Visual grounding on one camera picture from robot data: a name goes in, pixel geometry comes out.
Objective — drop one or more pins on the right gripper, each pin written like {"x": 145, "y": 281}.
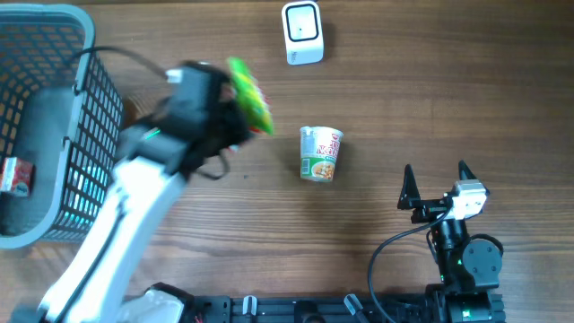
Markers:
{"x": 432, "y": 209}

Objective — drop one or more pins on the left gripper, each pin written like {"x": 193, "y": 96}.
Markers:
{"x": 234, "y": 118}

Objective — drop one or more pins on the green snack bag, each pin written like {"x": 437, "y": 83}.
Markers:
{"x": 250, "y": 97}

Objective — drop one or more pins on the cup noodles cup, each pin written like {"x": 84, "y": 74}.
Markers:
{"x": 319, "y": 148}

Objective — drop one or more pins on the small red white packet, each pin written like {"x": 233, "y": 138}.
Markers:
{"x": 16, "y": 177}

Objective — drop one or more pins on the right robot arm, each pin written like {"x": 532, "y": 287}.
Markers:
{"x": 469, "y": 265}

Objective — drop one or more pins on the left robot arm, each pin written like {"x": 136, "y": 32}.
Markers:
{"x": 156, "y": 157}

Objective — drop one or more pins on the white barcode scanner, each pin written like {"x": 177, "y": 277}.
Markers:
{"x": 303, "y": 34}

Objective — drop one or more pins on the grey plastic mesh basket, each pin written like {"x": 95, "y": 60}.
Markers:
{"x": 61, "y": 112}

